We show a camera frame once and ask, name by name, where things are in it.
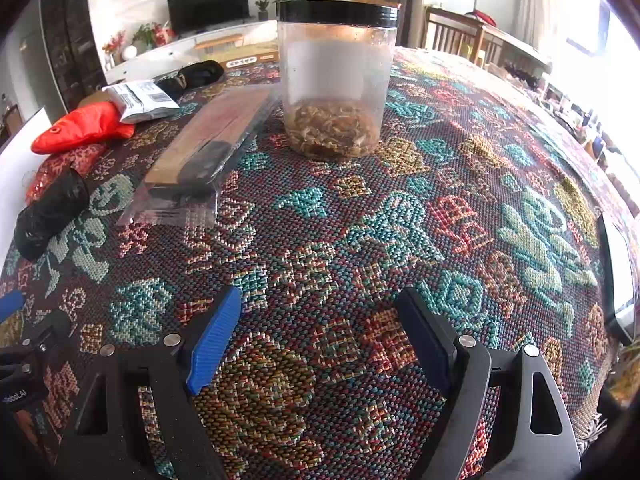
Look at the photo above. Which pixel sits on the red ornament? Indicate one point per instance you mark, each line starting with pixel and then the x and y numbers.
pixel 162 35

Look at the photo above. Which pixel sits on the white cardboard storage box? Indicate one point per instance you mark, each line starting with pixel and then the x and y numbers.
pixel 15 175

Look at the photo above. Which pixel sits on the wooden railing furniture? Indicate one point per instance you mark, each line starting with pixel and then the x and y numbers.
pixel 450 30

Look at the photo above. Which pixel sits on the row of windowsill items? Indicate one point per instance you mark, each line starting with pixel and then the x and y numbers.
pixel 575 110

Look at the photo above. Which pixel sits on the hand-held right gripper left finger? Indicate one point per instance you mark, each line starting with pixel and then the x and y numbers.
pixel 215 340

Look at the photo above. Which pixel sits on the white television cabinet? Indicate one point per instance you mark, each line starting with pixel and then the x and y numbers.
pixel 165 52

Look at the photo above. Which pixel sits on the black sock roll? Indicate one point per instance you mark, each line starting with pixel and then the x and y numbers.
pixel 195 75

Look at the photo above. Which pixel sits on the red patterned cloth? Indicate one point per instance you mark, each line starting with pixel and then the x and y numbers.
pixel 65 165

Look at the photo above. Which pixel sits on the flat yellow box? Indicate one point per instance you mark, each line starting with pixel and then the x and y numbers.
pixel 250 57

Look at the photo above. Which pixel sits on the clear jar with black lid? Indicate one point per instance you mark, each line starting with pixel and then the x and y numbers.
pixel 332 85

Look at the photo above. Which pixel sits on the black cloth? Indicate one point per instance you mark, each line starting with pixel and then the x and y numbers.
pixel 50 215

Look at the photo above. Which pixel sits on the bushy potted plant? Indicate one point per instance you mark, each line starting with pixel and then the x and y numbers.
pixel 145 35

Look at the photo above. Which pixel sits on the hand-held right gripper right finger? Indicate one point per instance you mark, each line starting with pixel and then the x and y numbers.
pixel 425 335

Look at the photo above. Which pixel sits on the patterned woven blanket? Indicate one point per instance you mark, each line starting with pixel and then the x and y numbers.
pixel 350 240

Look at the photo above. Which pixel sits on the clear plastic packet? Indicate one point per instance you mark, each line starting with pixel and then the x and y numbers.
pixel 210 130

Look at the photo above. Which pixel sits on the wooden bench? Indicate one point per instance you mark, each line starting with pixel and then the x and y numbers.
pixel 220 41

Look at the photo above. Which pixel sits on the flat screen television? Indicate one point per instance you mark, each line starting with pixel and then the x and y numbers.
pixel 207 5

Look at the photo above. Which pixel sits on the dark glass display cabinet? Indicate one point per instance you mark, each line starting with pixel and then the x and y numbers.
pixel 70 35

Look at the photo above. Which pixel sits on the red flower bouquet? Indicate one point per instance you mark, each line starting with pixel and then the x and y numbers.
pixel 114 45

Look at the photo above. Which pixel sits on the round white vase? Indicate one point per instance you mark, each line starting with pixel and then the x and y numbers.
pixel 129 52

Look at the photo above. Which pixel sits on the grey foil packet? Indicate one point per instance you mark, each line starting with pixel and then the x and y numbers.
pixel 142 100

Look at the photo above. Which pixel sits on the small potted plant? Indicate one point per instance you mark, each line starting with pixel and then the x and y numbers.
pixel 262 9

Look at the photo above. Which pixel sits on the red fish plush toy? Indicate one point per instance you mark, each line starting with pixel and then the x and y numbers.
pixel 80 127

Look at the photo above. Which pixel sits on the window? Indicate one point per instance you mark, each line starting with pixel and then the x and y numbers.
pixel 590 25

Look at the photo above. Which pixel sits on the smartphone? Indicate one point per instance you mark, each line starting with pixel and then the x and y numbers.
pixel 617 280

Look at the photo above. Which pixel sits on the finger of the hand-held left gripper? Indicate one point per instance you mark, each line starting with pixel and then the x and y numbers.
pixel 45 332
pixel 10 305

